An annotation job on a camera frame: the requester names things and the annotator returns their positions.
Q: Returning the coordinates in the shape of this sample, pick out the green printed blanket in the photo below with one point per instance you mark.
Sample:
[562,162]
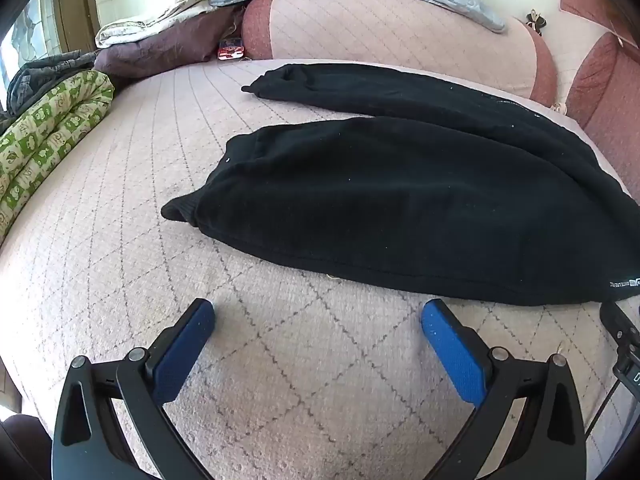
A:
[50,130]

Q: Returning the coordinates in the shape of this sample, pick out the dark purple blanket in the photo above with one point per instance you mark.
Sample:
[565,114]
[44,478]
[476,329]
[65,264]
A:
[170,45]

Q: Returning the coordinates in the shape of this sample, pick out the small dark bow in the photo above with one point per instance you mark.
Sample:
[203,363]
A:
[536,21]

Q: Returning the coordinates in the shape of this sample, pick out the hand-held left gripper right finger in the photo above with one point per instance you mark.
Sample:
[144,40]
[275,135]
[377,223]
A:
[452,351]

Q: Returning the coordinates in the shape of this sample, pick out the cream corner tassel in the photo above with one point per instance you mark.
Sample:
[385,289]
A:
[558,107]

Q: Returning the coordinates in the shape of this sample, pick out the pink and cream bolster pillow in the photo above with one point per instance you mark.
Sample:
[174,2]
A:
[375,30]

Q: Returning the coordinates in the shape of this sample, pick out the dark grey cloth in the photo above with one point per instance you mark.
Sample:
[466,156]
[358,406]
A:
[40,75]

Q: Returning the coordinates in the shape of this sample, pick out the small red packet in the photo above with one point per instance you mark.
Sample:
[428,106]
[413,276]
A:
[230,50]

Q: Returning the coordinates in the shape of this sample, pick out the window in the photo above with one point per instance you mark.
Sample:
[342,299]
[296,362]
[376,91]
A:
[25,35]

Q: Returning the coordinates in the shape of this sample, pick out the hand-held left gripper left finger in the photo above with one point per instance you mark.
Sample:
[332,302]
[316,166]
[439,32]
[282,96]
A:
[184,351]

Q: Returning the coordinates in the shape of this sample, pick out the cream quilted blanket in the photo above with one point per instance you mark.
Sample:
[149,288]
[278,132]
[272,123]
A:
[150,20]

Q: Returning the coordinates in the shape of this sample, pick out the maroon back cushion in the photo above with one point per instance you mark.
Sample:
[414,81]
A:
[610,75]

